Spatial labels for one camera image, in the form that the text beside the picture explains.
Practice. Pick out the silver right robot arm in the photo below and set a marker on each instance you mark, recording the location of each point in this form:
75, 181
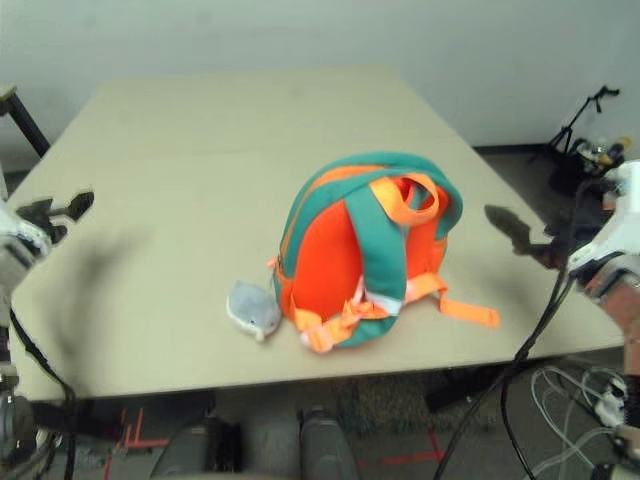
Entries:
617, 290

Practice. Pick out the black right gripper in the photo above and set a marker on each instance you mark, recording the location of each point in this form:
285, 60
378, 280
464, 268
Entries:
557, 247

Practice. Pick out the black table base bar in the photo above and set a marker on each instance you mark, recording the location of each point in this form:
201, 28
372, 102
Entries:
460, 392

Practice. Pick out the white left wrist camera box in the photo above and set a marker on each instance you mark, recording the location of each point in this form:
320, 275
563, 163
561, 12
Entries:
20, 240

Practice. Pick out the black tripod stand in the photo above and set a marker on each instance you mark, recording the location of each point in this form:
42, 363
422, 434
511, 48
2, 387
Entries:
575, 125

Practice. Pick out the beige side table black frame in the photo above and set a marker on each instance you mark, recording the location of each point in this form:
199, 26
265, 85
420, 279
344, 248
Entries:
22, 120

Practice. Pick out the green and orange backpack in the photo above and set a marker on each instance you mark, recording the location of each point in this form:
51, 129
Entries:
330, 250

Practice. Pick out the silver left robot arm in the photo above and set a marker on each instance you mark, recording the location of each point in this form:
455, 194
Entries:
15, 410

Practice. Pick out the black bin with items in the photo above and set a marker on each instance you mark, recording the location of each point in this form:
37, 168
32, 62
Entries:
590, 165

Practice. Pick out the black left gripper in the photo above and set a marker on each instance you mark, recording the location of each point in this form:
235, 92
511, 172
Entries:
47, 220

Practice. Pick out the dark grey robot leg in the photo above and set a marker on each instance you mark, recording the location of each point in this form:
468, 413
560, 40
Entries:
325, 445
195, 450

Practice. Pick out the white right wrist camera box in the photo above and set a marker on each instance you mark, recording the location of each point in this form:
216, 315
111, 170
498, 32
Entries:
610, 230

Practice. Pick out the dark grey robot left leg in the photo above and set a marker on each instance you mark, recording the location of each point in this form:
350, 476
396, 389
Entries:
195, 450

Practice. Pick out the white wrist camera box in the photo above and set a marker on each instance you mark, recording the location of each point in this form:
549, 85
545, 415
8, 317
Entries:
20, 240
610, 230

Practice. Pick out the white power strip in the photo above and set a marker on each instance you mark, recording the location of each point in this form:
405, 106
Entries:
609, 402

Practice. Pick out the dark grey robot right leg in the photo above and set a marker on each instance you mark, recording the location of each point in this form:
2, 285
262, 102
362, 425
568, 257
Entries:
325, 445

